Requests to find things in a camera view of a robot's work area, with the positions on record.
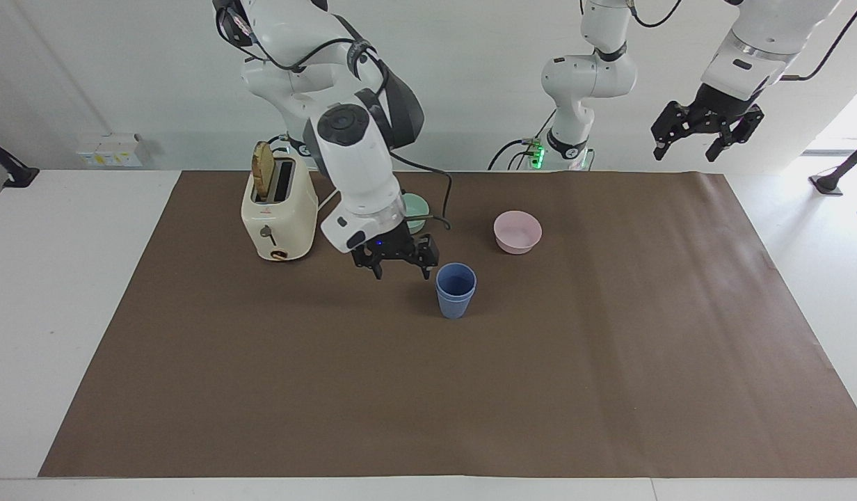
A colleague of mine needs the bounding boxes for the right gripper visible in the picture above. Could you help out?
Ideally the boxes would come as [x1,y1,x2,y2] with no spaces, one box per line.
[350,221,440,281]

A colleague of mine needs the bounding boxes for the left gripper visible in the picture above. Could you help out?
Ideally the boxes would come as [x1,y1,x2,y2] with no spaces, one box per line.
[650,82,765,164]

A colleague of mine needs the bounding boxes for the light green bowl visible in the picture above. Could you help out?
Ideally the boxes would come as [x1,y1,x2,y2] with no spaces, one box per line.
[401,193,430,235]

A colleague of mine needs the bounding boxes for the blue plastic cup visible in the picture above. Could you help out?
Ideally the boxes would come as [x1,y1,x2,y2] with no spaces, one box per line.
[435,262,478,301]
[438,288,475,320]

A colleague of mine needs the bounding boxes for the pink bowl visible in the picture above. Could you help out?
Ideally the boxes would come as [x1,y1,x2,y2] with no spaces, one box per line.
[493,210,543,255]

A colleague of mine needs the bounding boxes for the cream toaster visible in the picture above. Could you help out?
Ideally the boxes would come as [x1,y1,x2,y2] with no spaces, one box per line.
[241,154,320,263]

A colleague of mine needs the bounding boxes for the black stand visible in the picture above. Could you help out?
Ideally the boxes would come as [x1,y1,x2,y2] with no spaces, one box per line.
[808,136,857,196]
[0,132,40,189]

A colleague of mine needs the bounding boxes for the slice of toast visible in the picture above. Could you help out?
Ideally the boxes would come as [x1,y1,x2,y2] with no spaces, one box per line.
[252,141,277,204]

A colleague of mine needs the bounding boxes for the black cable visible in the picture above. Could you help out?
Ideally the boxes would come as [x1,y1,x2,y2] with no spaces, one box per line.
[627,0,682,29]
[390,149,453,231]
[488,110,557,172]
[778,0,857,82]
[217,3,390,95]

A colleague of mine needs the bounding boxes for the white wall socket box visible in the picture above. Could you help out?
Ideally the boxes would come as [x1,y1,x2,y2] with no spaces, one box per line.
[75,133,145,168]

